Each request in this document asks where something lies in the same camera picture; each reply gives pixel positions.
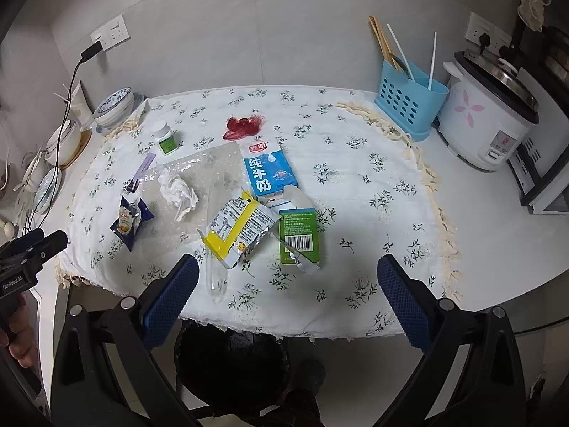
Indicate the blue milk carton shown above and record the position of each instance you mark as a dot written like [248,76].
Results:
[268,170]

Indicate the blue white patterned bowl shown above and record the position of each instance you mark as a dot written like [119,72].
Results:
[113,107]

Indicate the white tissue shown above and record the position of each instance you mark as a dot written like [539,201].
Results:
[177,194]

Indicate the wooden trivet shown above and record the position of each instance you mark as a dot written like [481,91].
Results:
[84,140]

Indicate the white straw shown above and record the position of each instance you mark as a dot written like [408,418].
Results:
[432,61]
[401,52]

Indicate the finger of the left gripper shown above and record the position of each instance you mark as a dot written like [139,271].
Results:
[42,251]
[24,242]

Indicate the blue utensil holder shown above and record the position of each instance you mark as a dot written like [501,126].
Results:
[410,104]

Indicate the white rice cooker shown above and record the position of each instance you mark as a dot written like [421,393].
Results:
[488,111]

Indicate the striped blue plate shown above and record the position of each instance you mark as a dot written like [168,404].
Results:
[47,192]

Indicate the blue snack wrapper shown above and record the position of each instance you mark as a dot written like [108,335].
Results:
[133,213]

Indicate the black trash bin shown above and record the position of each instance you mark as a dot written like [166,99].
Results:
[248,375]

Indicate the white paper cup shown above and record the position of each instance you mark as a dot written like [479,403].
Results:
[80,108]

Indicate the white microwave oven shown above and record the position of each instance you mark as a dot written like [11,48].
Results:
[540,163]

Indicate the wooden chopsticks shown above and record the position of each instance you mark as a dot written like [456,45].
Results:
[386,50]

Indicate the white wall socket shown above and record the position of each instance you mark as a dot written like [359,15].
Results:
[112,33]

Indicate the right wall socket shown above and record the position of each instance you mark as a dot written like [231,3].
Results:
[481,30]

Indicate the white green pill bottle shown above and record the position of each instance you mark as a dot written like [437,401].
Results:
[165,137]

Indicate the white straw left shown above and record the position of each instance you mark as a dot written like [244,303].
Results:
[401,52]

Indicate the white straw right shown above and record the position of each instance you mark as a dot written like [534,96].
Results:
[432,61]

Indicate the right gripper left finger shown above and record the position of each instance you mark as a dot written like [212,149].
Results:
[164,299]

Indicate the white floral tablecloth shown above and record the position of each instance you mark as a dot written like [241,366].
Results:
[287,197]

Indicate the clear bubble wrap sheet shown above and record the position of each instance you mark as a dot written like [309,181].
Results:
[215,174]

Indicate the person's left hand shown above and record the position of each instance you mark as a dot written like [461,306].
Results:
[22,345]

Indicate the yellow white snack bag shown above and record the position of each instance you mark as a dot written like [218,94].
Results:
[237,228]

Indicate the green drink carton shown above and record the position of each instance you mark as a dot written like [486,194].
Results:
[298,238]

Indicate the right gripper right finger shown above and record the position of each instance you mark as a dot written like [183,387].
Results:
[402,295]

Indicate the red mesh net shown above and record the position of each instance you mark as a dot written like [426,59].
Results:
[239,128]

